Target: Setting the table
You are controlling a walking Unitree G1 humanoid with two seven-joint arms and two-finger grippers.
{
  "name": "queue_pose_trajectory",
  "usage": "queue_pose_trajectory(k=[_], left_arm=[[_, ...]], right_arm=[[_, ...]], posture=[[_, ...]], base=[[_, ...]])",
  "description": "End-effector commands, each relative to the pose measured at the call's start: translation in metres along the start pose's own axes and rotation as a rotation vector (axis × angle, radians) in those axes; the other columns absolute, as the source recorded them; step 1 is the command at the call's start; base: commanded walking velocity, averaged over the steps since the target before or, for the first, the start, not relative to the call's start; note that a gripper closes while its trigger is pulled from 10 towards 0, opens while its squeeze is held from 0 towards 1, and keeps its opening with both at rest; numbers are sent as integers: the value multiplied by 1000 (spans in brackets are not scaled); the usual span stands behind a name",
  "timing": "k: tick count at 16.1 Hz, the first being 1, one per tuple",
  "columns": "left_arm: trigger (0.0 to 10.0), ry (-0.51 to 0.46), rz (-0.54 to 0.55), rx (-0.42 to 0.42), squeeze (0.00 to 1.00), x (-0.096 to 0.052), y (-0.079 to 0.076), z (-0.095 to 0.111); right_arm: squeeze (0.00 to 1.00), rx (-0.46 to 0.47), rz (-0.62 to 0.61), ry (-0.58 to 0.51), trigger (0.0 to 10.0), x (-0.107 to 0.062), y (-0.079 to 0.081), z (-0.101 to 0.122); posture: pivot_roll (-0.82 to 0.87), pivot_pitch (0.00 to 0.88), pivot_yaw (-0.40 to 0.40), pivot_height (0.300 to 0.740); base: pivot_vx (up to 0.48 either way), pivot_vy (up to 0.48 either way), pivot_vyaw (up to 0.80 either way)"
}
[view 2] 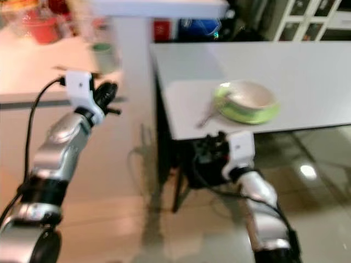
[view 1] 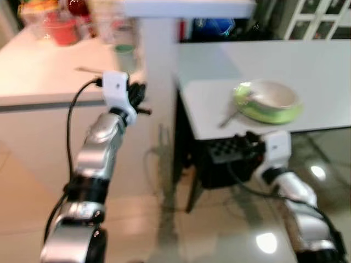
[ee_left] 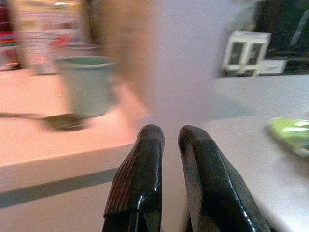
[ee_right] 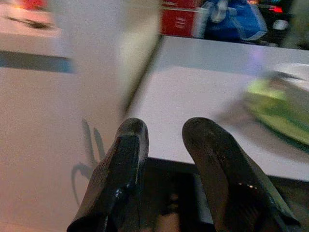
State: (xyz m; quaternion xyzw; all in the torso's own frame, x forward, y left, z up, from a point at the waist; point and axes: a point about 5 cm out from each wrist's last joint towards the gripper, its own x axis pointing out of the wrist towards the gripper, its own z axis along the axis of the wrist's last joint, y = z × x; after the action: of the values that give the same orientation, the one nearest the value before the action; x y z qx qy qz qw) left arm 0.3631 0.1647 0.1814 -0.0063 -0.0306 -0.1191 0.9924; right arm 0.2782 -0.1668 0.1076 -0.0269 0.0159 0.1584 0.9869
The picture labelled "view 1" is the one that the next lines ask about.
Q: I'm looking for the black perforated crate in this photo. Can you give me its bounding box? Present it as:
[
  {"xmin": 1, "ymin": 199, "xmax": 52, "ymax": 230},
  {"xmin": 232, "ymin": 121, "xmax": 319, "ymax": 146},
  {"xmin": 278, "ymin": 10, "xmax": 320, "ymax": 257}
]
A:
[{"xmin": 195, "ymin": 135, "xmax": 265, "ymax": 190}]

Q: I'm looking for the metal spoon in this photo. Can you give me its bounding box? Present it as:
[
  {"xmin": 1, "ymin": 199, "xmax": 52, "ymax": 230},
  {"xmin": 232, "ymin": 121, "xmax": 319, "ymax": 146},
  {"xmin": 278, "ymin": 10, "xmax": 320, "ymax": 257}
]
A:
[{"xmin": 219, "ymin": 92, "xmax": 254, "ymax": 130}]

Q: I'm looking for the green plate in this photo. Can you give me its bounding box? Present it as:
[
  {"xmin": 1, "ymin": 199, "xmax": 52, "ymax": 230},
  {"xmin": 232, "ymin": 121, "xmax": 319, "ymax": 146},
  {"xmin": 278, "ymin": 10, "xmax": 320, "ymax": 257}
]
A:
[{"xmin": 233, "ymin": 82, "xmax": 303, "ymax": 125}]

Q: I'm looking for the green cup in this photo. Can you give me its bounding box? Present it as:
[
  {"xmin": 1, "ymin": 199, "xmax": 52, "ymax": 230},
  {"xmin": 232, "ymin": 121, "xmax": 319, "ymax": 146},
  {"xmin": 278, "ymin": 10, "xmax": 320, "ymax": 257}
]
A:
[{"xmin": 114, "ymin": 44, "xmax": 139, "ymax": 73}]

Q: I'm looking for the thin brown stick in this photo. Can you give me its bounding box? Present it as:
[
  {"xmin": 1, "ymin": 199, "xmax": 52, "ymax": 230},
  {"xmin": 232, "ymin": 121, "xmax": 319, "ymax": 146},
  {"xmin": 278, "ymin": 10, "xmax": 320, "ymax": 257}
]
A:
[{"xmin": 75, "ymin": 66, "xmax": 106, "ymax": 76}]

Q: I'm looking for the white bowl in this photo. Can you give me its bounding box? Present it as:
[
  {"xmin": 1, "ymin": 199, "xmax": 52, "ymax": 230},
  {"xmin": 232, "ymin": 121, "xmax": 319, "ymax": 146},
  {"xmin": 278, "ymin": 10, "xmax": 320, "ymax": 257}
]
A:
[{"xmin": 241, "ymin": 80, "xmax": 300, "ymax": 111}]

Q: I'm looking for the red box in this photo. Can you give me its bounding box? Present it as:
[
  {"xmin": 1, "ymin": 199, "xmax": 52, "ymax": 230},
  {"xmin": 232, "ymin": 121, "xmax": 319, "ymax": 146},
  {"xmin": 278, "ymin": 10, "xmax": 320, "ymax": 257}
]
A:
[{"xmin": 178, "ymin": 20, "xmax": 188, "ymax": 42}]

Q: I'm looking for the red container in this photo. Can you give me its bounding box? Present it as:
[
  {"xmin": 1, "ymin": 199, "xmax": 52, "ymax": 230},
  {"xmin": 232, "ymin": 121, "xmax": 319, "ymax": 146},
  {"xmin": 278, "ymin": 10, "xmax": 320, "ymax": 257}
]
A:
[{"xmin": 43, "ymin": 11, "xmax": 82, "ymax": 47}]

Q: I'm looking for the grey table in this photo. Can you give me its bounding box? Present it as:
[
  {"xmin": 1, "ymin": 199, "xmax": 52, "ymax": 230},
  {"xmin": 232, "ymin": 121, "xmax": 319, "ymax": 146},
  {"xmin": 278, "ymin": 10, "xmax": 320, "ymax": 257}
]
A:
[{"xmin": 173, "ymin": 41, "xmax": 351, "ymax": 213}]

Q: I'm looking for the blue bin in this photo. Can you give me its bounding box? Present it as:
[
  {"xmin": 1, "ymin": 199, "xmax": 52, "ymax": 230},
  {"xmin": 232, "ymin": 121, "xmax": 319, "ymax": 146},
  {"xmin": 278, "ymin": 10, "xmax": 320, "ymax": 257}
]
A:
[{"xmin": 191, "ymin": 19, "xmax": 237, "ymax": 42}]

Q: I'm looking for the white cabinet with dark panes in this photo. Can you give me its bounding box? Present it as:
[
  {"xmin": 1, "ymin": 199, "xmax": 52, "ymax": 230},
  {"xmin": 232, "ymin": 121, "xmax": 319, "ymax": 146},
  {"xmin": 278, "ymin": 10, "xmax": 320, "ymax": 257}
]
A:
[{"xmin": 283, "ymin": 0, "xmax": 351, "ymax": 40}]

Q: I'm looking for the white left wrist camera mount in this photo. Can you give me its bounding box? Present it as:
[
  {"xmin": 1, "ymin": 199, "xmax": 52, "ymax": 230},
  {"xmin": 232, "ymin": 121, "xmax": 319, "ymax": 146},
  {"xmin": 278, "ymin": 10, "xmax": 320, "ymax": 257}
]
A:
[{"xmin": 102, "ymin": 71, "xmax": 138, "ymax": 125}]

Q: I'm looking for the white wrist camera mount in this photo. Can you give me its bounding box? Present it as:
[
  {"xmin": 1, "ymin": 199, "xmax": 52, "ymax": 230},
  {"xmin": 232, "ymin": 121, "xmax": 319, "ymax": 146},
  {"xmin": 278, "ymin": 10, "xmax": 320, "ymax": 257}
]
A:
[
  {"xmin": 262, "ymin": 130, "xmax": 292, "ymax": 177},
  {"xmin": 102, "ymin": 71, "xmax": 138, "ymax": 125}
]

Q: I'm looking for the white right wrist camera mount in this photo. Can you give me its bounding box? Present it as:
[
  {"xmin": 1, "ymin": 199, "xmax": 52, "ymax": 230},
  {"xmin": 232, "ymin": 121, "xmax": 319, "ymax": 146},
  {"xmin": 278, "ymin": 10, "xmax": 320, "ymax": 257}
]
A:
[{"xmin": 262, "ymin": 130, "xmax": 292, "ymax": 177}]

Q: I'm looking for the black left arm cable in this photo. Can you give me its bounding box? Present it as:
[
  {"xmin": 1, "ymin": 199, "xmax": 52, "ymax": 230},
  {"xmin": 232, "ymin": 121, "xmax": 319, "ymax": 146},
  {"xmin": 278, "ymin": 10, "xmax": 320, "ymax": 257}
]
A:
[{"xmin": 43, "ymin": 78, "xmax": 105, "ymax": 244}]

